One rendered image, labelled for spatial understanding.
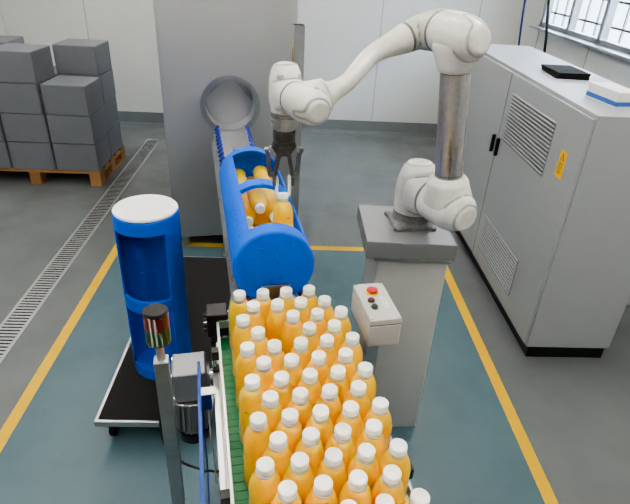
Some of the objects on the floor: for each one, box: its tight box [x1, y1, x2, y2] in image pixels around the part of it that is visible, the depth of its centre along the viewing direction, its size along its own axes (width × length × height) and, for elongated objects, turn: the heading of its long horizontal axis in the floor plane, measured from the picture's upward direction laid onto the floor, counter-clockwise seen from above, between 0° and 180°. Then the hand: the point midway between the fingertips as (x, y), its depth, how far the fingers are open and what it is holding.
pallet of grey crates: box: [0, 35, 126, 187], centre depth 507 cm, size 120×80×119 cm
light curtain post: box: [289, 24, 305, 216], centre depth 325 cm, size 6×6×170 cm
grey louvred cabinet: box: [456, 44, 630, 358], centre depth 376 cm, size 54×215×145 cm, turn 177°
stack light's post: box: [153, 354, 186, 504], centre depth 167 cm, size 4×4×110 cm
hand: (283, 186), depth 186 cm, fingers closed on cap, 4 cm apart
